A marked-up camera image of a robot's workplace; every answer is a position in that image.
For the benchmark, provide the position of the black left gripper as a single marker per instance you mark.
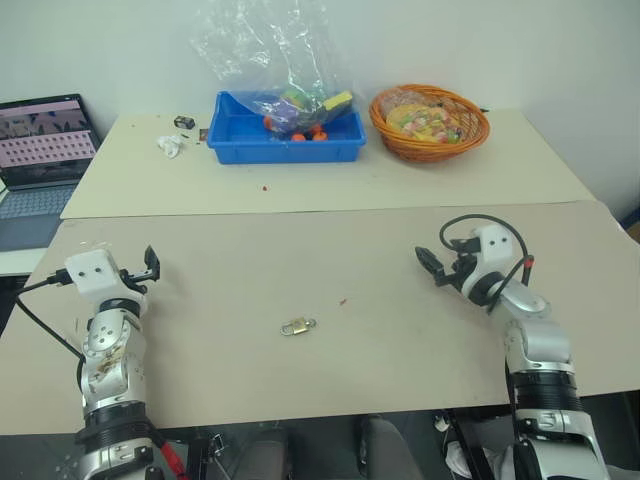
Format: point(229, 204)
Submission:
point(134, 276)

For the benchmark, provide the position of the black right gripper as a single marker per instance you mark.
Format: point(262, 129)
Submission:
point(457, 267)

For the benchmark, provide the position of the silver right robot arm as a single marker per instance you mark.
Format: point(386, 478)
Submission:
point(542, 360)

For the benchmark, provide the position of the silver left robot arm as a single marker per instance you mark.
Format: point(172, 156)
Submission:
point(112, 360)

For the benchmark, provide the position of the crumpled white tissue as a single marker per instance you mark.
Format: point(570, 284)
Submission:
point(170, 145)

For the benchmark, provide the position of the orange woven basket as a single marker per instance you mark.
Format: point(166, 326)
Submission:
point(430, 150)

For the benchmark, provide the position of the small dark card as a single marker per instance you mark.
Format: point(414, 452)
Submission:
point(203, 135)

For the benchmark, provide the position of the small black box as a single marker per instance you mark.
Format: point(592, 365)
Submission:
point(184, 121)

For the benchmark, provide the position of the toy pizza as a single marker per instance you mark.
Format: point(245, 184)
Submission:
point(425, 124)

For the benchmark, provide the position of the open laptop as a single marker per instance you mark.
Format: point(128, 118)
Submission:
point(40, 165)

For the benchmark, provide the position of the small brass padlock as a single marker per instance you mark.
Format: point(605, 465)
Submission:
point(295, 327)

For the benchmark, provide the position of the blue plastic tray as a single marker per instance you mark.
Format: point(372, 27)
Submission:
point(285, 147)

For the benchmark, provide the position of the orange toy ball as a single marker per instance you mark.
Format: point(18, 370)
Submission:
point(298, 137)
point(318, 134)

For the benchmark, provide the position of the yellow and black toy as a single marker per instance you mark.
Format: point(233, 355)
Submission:
point(337, 102)

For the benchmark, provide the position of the purple toy eggplant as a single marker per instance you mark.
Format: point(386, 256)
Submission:
point(292, 111)

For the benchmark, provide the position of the clear plastic bag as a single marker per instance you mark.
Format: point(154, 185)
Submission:
point(272, 55)

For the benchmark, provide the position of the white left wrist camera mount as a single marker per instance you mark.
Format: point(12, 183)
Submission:
point(92, 272)

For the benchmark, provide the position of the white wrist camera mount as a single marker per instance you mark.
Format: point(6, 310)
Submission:
point(92, 272)
point(492, 250)

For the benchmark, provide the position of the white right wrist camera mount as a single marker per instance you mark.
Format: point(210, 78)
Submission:
point(492, 250)

